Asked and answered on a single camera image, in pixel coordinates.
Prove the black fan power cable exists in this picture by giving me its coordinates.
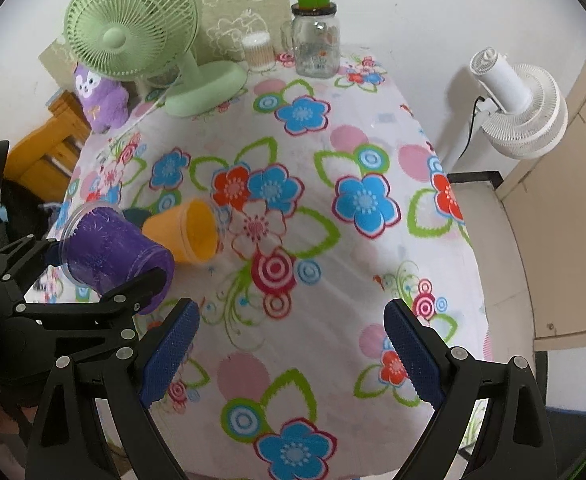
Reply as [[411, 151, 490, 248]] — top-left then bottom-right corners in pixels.
[[455, 93, 489, 157]]

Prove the black clothing pile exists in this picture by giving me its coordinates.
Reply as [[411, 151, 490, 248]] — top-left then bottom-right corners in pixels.
[[0, 180, 58, 248]]

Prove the white circulator fan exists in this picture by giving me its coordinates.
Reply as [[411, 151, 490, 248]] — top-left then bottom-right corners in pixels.
[[468, 47, 568, 160]]

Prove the green desk fan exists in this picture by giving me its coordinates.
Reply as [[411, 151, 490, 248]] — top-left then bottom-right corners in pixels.
[[63, 0, 247, 117]]

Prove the white side cabinet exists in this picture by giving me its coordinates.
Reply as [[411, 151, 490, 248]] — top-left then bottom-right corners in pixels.
[[451, 171, 586, 367]]

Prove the purple plastic cup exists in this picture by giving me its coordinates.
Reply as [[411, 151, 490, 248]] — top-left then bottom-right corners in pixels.
[[59, 200, 175, 314]]

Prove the cotton swab container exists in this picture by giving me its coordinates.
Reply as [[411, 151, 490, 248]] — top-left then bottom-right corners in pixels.
[[241, 32, 276, 73]]

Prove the purple plush toy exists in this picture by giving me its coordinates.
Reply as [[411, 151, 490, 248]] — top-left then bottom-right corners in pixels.
[[74, 64, 130, 133]]

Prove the floral tablecloth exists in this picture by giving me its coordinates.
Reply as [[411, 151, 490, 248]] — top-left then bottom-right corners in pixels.
[[51, 49, 488, 479]]

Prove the teal cup orange rim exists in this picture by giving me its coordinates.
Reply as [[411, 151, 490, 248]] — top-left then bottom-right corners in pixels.
[[123, 208, 153, 229]]

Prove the glass mason jar mug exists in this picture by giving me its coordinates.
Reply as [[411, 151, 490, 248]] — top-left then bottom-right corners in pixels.
[[281, 2, 341, 79]]

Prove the wooden chair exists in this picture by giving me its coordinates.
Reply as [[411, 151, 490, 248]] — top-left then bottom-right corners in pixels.
[[4, 90, 90, 203]]

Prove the orange plastic cup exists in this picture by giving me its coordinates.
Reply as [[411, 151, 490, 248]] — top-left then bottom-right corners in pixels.
[[141, 198, 220, 264]]

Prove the beige cartoon board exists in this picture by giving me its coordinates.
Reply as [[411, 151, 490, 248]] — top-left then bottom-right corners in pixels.
[[38, 0, 291, 95]]

